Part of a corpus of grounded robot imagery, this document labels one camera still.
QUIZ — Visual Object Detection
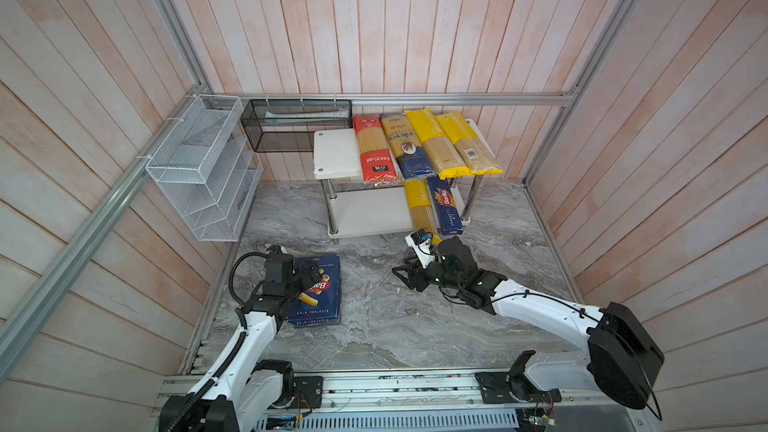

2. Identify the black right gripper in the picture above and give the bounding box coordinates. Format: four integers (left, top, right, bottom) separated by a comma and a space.
391, 252, 462, 291

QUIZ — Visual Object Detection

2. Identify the dark blue pasta box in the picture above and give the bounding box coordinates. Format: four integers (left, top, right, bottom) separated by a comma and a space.
287, 254, 342, 328

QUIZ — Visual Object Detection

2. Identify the blue Barilla spaghetti box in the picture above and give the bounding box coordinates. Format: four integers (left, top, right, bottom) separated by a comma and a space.
426, 176, 464, 236

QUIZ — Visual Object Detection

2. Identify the yellow Pastati spaghetti bag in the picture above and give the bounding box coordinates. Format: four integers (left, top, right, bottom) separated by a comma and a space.
404, 179, 442, 244

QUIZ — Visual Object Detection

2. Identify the red spaghetti bag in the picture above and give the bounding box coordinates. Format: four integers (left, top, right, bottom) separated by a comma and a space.
352, 116, 397, 185

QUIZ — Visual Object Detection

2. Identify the yellow clear spaghetti bag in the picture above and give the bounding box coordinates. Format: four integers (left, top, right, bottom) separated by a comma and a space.
406, 109, 472, 180

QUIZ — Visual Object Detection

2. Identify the blue yellow spaghetti bag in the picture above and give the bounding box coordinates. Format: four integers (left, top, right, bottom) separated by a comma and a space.
380, 113, 436, 181

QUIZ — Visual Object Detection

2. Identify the yellow barcode spaghetti bag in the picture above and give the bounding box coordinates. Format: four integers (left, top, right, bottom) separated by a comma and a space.
436, 112, 503, 175

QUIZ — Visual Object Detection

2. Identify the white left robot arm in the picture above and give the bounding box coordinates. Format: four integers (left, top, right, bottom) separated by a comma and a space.
158, 245, 322, 431

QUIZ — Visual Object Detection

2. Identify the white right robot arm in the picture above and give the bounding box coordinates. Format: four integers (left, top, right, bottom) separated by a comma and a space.
392, 230, 665, 418

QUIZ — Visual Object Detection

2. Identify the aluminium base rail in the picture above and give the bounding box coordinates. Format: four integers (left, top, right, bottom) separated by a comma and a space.
254, 368, 662, 431

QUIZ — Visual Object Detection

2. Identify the white wire mesh rack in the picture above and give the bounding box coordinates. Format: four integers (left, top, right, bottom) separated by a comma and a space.
146, 95, 263, 242

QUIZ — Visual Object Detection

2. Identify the black mesh wall basket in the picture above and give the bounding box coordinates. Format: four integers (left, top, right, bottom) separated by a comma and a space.
240, 98, 352, 153

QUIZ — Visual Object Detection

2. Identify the aluminium frame rail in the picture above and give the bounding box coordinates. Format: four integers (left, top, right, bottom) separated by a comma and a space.
236, 92, 575, 107

